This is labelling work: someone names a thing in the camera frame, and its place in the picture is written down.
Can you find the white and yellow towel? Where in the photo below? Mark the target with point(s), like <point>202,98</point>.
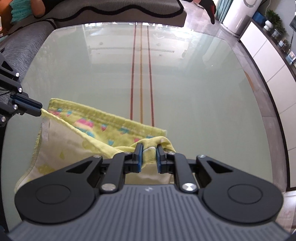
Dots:
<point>69,143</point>

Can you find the black television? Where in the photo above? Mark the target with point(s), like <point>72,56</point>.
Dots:
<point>293,23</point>

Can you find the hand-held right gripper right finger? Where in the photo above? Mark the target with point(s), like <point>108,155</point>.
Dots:
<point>159,160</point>

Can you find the small photo frame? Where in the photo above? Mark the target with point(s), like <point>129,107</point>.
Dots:
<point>292,57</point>

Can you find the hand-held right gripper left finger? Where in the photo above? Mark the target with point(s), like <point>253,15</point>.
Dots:
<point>138,160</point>

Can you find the teal knitted cushion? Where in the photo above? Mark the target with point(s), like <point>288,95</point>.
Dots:
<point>20,10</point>

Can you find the white tv cabinet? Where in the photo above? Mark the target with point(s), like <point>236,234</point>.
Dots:
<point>277,81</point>

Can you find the blue storage box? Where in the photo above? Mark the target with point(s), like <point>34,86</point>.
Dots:
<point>258,18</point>

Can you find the potted plant in white pot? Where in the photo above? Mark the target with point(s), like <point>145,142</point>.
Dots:
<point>271,18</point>

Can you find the potted plant in grey pot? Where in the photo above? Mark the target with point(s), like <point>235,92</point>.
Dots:
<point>278,31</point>

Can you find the teal curtain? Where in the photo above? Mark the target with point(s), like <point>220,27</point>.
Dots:
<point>223,9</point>

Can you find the white floor air conditioner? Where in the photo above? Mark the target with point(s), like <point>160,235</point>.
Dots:
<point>238,16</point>

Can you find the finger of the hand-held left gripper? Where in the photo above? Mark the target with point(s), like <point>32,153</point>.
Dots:
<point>27,99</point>
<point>27,111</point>

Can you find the grey sofa with black trim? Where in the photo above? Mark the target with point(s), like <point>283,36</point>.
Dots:
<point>27,41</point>

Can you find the small potted plant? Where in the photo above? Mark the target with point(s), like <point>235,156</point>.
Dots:
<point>284,42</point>

